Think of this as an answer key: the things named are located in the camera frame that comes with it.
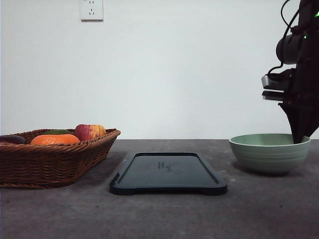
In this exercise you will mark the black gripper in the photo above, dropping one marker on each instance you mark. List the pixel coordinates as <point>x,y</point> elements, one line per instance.
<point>302,100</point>

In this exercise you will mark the green ceramic bowl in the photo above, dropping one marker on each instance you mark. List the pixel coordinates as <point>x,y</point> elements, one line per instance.
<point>268,153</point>

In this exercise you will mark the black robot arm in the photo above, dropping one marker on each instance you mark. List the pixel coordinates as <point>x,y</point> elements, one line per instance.
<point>300,47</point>

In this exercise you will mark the brown wicker basket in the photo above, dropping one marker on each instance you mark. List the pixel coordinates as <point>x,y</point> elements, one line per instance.
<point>46,166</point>

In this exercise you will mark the dark blue tray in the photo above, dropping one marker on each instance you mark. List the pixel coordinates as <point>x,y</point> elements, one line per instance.
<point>167,173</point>

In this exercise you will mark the red yellow apple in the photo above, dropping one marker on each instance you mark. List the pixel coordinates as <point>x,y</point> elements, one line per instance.
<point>87,132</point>

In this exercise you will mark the green round fruit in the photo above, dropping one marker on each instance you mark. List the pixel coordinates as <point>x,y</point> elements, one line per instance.
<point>57,131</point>

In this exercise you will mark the orange tangerine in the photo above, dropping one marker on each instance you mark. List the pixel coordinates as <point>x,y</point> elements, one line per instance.
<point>55,139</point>

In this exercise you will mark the dark purple fruit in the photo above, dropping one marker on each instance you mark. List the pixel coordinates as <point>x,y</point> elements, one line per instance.
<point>12,139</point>

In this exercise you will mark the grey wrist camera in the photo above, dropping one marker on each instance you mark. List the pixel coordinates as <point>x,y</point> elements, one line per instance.
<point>275,82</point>

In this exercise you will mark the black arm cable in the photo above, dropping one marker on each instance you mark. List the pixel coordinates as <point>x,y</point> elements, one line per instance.
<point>289,24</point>

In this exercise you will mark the white wall socket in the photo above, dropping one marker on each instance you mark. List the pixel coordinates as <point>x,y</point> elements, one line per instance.
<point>91,11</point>

